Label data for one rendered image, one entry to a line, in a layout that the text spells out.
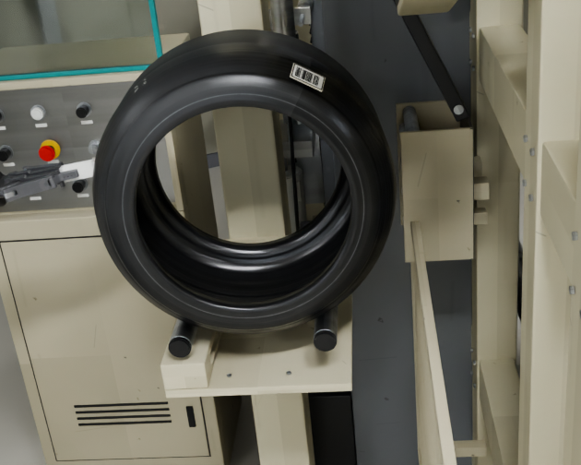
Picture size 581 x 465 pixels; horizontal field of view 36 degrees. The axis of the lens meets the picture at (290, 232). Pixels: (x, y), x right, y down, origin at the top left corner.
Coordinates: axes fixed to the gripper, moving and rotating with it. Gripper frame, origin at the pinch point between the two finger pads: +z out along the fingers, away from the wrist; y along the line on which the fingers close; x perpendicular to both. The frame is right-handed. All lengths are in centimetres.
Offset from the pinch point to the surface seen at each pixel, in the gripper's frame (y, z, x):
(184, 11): 316, -43, 28
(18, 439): 76, -83, 112
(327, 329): -12, 41, 37
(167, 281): -13.8, 14.3, 19.7
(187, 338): -11.4, 13.7, 33.6
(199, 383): -12.6, 13.6, 43.3
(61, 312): 52, -40, 56
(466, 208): 17, 71, 31
